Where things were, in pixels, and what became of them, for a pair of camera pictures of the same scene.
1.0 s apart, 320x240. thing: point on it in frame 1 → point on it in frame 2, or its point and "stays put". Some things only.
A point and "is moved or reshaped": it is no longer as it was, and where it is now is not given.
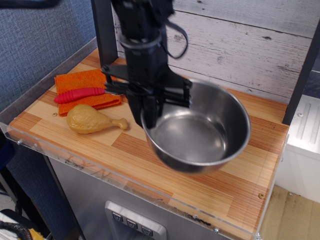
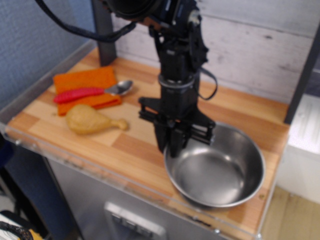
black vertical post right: (306, 72) stays put
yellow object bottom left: (35, 235) stays put
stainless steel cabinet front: (105, 209) stays put
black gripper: (146, 72) → (177, 106)
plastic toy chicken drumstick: (84, 118) stays put
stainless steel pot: (203, 137) is moved or reshaped
